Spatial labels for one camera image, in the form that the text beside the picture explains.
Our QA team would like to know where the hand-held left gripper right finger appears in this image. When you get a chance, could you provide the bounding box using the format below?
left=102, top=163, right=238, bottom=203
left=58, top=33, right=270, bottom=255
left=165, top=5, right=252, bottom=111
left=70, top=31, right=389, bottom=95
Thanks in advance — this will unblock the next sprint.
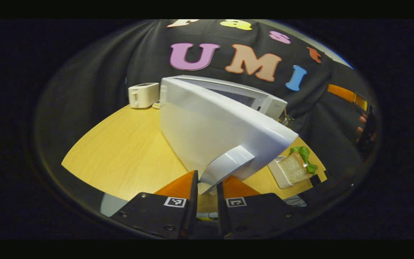
left=217, top=175, right=303, bottom=240

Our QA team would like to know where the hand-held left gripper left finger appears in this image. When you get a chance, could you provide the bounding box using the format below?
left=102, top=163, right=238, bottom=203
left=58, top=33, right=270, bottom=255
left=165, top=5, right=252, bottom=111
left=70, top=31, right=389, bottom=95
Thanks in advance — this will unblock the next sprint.
left=110, top=170, right=198, bottom=240

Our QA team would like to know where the white square plate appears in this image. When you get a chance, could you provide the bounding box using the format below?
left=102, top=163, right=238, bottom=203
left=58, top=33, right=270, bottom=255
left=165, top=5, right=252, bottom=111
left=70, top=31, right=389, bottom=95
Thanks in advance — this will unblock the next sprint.
left=267, top=155, right=317, bottom=189

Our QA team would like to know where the white bread slice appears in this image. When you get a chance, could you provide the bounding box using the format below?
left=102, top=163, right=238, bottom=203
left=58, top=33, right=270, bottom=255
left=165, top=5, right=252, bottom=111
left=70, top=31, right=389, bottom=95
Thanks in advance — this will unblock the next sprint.
left=278, top=152, right=313, bottom=185

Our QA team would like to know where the white microwave oven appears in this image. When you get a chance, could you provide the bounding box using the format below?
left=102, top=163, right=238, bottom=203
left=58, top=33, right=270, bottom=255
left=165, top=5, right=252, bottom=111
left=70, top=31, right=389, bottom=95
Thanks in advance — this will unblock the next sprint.
left=159, top=75, right=299, bottom=196

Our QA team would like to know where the white toaster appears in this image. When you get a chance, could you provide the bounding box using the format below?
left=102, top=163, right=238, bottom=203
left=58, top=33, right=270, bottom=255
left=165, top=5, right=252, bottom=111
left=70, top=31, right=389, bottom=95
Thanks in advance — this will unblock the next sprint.
left=128, top=83, right=160, bottom=109

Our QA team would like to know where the black backdrop cloth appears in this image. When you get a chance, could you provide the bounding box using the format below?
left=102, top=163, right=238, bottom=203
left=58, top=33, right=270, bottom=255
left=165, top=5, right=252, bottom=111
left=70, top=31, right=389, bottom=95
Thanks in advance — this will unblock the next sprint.
left=34, top=19, right=380, bottom=202

